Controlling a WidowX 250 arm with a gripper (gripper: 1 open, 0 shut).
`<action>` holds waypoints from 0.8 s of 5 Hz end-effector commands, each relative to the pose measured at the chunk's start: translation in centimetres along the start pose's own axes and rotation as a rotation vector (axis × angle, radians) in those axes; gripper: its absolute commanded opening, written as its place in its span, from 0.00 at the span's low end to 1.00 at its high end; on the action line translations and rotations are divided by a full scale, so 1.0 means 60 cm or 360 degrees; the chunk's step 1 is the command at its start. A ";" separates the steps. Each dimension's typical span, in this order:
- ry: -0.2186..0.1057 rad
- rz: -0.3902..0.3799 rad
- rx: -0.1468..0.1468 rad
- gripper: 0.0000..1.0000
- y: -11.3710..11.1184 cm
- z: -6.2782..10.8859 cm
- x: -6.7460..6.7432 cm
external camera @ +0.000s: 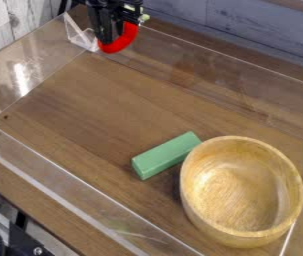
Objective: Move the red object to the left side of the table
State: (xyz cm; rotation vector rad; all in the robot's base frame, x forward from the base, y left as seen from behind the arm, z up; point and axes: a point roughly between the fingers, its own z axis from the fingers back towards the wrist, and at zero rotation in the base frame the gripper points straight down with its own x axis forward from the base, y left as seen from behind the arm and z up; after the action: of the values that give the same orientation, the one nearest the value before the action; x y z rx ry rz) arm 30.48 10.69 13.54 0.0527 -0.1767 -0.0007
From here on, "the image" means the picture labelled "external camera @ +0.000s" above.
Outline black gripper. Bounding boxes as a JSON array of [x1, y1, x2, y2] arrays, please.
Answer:
[[85, 0, 143, 44]]

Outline red plush strawberry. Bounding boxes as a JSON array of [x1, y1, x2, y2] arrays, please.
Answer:
[[97, 14, 149, 54]]

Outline green rectangular block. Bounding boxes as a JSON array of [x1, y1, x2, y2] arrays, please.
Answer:
[[131, 131, 202, 180]]

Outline wooden bowl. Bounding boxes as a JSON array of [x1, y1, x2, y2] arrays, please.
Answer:
[[179, 136, 303, 248]]

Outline clear acrylic back wall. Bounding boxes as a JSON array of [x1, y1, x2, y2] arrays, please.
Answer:
[[107, 19, 303, 138]]

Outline clear acrylic wall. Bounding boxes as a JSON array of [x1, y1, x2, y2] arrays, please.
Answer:
[[0, 130, 202, 256], [107, 19, 303, 138]]

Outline clear acrylic front wall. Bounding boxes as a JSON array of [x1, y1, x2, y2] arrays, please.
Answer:
[[0, 130, 202, 256]]

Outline black device with cable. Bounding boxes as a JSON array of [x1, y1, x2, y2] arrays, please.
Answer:
[[0, 224, 55, 256]]

